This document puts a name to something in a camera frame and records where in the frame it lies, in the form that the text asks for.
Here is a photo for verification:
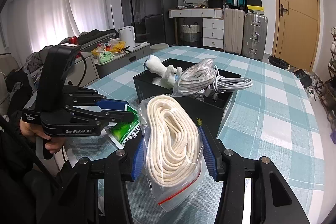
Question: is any green foil packet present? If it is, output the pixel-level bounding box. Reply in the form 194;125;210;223
105;105;140;149

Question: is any bagged cream rope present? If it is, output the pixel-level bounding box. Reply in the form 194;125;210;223
136;93;207;213

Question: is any white plush airplane toy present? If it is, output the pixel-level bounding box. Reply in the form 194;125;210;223
144;55;183;89

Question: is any bagged grey white cord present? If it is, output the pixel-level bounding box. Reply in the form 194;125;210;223
172;57;217;97

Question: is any person's left hand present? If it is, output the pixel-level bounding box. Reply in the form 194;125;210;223
19;119;66;153

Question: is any black open storage box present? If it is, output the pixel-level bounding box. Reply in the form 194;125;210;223
133;69;237;138

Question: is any green tissue pack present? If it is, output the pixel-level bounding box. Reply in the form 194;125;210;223
98;51;114;64

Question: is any yellow plastic bag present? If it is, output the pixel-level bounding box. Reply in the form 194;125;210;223
109;41;126;53

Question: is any grey side cabinet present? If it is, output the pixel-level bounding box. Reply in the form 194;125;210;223
94;42;151;78

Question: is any teal plaid tablecloth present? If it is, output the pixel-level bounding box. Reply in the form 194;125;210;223
63;45;326;224

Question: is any round white stool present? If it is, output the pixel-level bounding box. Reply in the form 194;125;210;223
150;43;169;53

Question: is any white air purifier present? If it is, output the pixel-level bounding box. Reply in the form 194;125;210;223
118;26;135;48

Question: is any white curtain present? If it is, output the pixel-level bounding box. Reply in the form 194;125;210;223
1;0;109;63

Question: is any woven laundry basket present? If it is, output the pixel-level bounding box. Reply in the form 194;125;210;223
182;24;201;43

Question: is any black trash bin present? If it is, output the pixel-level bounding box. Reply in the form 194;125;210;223
268;56;290;71

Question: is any dark grey refrigerator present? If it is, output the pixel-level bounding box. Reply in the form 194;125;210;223
143;0;178;46

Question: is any silver aluminium suitcase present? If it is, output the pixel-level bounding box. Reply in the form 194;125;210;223
242;12;268;61

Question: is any white desk with drawers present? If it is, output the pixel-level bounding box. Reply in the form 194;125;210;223
169;7;224;51

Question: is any wooden shoe rack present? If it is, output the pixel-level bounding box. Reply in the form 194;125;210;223
319;27;335;123

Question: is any beige hard suitcase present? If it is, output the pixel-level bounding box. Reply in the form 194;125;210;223
223;8;245;55

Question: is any wooden door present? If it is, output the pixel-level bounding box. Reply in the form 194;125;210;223
272;0;321;72

